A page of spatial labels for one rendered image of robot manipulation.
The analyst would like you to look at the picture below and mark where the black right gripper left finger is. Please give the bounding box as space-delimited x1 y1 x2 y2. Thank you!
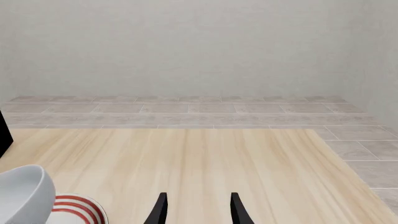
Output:
143 192 169 224

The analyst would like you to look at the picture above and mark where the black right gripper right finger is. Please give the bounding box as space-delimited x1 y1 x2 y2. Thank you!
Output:
230 192 252 224

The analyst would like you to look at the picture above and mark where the white plate with red rings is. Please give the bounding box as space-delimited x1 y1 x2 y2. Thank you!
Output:
45 192 109 224

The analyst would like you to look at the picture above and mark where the white bowl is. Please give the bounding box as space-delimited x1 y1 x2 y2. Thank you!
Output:
0 164 57 224

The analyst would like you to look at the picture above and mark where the black microwave oven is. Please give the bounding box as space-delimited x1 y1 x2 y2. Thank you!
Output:
0 109 14 159

